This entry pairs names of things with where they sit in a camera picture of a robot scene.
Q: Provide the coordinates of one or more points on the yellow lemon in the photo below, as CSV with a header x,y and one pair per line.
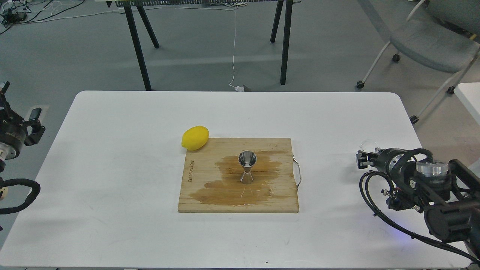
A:
x,y
195,138

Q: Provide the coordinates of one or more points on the steel jigger measuring cup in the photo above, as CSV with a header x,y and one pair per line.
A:
x,y
247,159

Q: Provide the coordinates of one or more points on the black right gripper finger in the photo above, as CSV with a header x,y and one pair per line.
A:
x,y
366,159

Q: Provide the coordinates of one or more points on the grey office chair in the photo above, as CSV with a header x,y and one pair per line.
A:
x,y
434,46

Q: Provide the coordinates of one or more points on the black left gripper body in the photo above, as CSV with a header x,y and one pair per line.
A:
x,y
12,137

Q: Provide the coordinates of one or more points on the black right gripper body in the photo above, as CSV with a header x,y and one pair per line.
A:
x,y
384,160

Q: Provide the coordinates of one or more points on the clear glass cup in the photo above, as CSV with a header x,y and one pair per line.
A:
x,y
370,146

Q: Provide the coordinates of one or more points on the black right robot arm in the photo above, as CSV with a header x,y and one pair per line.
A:
x,y
447,194

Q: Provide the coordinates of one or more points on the wooden cutting board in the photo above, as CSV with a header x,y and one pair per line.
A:
x,y
211,180

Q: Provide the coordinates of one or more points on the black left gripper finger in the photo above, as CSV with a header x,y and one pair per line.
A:
x,y
37,129
6,111

